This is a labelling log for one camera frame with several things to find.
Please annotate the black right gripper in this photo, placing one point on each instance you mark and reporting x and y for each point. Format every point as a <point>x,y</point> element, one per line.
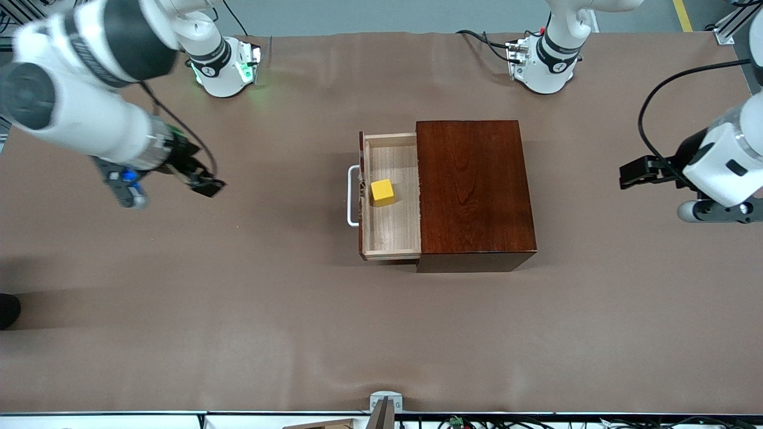
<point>182,155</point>

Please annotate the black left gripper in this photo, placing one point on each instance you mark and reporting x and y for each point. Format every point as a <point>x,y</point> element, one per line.
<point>685,155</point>

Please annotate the yellow block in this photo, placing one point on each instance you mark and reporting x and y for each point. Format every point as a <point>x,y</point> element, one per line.
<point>382,192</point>

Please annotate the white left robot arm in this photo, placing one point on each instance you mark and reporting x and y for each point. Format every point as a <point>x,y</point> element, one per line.
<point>551,65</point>

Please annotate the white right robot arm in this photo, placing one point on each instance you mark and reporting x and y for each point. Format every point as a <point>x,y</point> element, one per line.
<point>77,113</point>

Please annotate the brown table cover sheet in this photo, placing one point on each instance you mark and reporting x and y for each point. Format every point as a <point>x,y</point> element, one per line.
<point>238,286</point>

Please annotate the yellow floor tape strip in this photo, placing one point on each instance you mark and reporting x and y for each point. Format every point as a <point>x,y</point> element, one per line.
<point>683,15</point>

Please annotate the dark brown wooden cabinet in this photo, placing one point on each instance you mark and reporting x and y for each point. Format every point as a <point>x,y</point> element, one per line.
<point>477,190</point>

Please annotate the black rounded object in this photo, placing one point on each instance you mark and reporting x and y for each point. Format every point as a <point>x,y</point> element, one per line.
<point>7,311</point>

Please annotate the brown cardboard piece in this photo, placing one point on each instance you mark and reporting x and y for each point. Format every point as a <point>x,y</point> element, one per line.
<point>325,425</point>

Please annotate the green terminal connector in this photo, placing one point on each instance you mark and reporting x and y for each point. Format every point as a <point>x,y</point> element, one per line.
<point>456,422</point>

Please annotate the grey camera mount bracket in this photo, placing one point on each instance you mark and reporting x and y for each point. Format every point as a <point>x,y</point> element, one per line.
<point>385,398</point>

